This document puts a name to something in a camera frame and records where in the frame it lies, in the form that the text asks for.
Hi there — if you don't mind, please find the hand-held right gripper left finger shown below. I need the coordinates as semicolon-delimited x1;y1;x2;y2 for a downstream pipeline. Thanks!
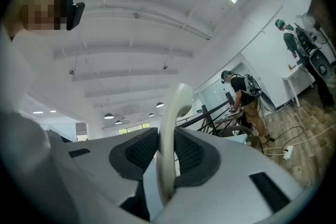
47;127;160;222

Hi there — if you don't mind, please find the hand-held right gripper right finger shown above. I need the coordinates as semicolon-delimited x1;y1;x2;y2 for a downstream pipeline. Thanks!
152;127;317;224

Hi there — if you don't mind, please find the white curved plastic piece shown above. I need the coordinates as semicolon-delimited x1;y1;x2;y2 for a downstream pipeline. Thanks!
156;83;194;208

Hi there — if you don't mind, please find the dark round-back chair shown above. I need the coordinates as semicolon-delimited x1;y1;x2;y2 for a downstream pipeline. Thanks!
219;125;265;154

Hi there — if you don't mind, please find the dark work table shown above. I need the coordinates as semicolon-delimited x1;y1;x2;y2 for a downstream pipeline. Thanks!
214;110;245;125

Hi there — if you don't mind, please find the white power strip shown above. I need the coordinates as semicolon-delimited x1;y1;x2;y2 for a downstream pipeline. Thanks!
281;145;295;161

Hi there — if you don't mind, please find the white side table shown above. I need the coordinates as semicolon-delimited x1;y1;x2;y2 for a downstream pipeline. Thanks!
281;66;316;109

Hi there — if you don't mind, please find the person's head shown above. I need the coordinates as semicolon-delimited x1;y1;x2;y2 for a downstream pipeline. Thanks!
5;0;69;40

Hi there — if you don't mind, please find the standing fan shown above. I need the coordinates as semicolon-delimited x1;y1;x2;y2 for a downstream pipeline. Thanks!
301;11;331;48

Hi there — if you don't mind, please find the black floor cable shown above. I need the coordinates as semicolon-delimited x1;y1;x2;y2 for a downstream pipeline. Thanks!
269;125;307;143

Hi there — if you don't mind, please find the white floor cable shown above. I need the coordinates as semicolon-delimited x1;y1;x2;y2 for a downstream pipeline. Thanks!
262;123;336;157

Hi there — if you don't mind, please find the black head-mounted camera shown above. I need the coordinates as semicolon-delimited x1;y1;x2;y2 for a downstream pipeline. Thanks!
54;0;86;31

